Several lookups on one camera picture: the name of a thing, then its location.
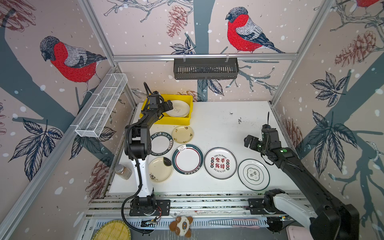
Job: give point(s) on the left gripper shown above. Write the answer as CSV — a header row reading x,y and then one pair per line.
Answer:
x,y
166,108

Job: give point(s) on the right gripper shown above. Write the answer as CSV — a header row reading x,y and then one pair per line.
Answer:
x,y
252,145

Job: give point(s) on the cream bear plate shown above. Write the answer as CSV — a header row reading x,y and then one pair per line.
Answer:
x,y
180,109

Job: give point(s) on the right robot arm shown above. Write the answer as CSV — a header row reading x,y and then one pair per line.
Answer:
x,y
328,218

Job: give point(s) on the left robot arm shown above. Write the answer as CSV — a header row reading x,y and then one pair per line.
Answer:
x,y
138,146

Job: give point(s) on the yellow plastic bin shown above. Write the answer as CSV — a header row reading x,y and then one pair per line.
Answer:
x,y
180,120

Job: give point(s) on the white green cloud plate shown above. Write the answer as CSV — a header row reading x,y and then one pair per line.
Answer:
x,y
254,175

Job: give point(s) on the dark green lettered rim plate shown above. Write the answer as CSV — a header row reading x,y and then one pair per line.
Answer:
x,y
162,143

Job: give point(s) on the small cream patterned plate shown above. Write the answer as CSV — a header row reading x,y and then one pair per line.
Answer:
x,y
182,134

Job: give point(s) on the red characters white plate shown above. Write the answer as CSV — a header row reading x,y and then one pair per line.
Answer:
x,y
220,163

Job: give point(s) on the large green red rimmed plate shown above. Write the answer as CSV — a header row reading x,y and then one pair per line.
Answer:
x,y
187,159

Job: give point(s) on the cream plate with dark spot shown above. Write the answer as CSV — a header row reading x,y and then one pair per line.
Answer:
x,y
160,169

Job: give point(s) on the spice jar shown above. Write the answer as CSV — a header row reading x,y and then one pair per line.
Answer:
x,y
123,172

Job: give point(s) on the black hanging basket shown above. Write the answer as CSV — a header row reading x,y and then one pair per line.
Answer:
x,y
206,68

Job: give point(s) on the pink tray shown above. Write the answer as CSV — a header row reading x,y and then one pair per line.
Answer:
x,y
298,233

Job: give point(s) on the panda plush toy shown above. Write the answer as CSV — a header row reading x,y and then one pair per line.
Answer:
x,y
182,226

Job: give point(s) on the yellow bamboo mat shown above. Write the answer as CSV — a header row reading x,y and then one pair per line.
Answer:
x,y
113,230

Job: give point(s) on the white wire mesh basket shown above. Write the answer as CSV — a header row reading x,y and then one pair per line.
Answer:
x,y
97,115

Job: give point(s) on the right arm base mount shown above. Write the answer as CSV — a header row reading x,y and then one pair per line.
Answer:
x,y
265,205

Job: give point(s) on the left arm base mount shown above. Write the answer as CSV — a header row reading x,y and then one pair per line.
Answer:
x,y
149,206

